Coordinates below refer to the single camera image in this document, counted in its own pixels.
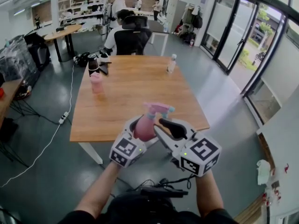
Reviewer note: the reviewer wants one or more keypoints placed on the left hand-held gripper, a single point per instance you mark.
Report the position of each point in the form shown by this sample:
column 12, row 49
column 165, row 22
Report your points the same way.
column 126, row 151

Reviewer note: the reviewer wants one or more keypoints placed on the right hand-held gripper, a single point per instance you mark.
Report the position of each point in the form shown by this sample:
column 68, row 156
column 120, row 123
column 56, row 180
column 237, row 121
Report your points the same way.
column 201, row 156

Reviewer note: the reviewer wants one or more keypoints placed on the pink spray bottle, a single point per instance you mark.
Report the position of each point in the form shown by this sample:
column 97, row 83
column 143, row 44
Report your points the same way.
column 144, row 128

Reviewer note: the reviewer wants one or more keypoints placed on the pink teal spray nozzle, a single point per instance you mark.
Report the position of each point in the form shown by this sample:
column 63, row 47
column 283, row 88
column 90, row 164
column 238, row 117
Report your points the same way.
column 156, row 108

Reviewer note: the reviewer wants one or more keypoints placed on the person's right forearm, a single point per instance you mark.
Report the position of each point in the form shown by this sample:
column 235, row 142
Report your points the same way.
column 209, row 195

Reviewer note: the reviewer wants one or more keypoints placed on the person's left forearm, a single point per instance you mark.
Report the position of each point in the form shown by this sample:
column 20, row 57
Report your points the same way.
column 98, row 192

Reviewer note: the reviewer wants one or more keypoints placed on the clear plastic water bottle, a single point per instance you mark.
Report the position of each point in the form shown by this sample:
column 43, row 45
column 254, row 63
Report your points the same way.
column 171, row 65

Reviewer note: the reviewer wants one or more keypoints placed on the dark brown lidded bottle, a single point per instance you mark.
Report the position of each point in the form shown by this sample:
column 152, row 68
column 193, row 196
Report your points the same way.
column 93, row 65

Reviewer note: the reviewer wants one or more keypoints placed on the white table leg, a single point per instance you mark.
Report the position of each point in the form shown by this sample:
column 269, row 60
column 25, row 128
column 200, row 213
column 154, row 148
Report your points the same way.
column 91, row 151

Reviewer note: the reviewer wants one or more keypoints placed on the black chest-mounted device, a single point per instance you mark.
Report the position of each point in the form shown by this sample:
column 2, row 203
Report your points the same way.
column 163, row 192

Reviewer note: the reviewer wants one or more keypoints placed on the pink tumbler with lid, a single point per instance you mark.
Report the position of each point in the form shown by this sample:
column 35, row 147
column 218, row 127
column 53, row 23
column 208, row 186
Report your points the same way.
column 97, row 84

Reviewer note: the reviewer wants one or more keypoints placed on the black flat tool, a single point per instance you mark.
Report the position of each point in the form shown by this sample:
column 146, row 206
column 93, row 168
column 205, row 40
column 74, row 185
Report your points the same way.
column 105, row 68

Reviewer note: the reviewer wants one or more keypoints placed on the white power strip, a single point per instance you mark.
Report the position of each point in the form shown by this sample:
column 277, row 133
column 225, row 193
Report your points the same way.
column 63, row 118

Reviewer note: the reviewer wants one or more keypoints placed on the person's black clothing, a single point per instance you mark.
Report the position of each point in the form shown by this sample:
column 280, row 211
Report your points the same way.
column 149, row 212

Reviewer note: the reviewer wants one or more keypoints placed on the white black device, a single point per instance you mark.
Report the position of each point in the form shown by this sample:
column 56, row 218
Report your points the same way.
column 104, row 56

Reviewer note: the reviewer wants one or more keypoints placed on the white crumpled cloth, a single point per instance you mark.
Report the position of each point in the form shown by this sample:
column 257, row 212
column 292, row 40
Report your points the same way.
column 263, row 171

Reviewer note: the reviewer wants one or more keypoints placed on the black bag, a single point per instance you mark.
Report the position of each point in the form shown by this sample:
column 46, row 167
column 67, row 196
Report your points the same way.
column 81, row 60

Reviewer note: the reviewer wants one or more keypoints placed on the black mesh office chair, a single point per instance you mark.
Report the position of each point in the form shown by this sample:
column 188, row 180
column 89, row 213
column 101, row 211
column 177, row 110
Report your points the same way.
column 132, row 39

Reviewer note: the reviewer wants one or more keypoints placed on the stack of wooden planks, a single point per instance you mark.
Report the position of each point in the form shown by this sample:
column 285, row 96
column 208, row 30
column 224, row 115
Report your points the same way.
column 250, row 213

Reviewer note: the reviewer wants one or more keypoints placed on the dark table with white legs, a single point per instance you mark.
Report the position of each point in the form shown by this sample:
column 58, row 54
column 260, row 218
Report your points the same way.
column 158, row 27

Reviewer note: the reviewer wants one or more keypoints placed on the black framed glass door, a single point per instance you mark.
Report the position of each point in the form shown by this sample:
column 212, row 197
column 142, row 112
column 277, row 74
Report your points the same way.
column 236, row 36

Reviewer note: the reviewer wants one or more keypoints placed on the coat rack with clothes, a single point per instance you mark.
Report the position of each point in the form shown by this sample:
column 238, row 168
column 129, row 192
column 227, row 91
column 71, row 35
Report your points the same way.
column 192, row 20

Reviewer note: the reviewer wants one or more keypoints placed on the white locker cabinet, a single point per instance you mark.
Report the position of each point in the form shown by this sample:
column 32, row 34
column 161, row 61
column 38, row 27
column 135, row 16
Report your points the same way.
column 176, row 14

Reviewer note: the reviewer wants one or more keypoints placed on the round wooden table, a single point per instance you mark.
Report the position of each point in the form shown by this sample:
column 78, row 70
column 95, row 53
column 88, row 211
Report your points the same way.
column 63, row 31

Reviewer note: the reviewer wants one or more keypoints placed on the wooden side desk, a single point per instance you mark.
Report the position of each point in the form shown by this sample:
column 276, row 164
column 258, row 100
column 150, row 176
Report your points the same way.
column 9, row 90

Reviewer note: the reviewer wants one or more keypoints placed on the plastic wrapped black crate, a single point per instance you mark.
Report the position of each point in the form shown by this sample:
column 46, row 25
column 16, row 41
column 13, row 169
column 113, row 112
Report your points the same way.
column 14, row 64

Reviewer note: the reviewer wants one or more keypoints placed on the red and white wall clips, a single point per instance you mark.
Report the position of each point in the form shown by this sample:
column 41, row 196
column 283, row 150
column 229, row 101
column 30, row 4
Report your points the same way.
column 274, row 190

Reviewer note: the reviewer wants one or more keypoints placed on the white wall shelving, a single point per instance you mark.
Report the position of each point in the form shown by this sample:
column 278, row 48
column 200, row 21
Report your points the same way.
column 81, row 7

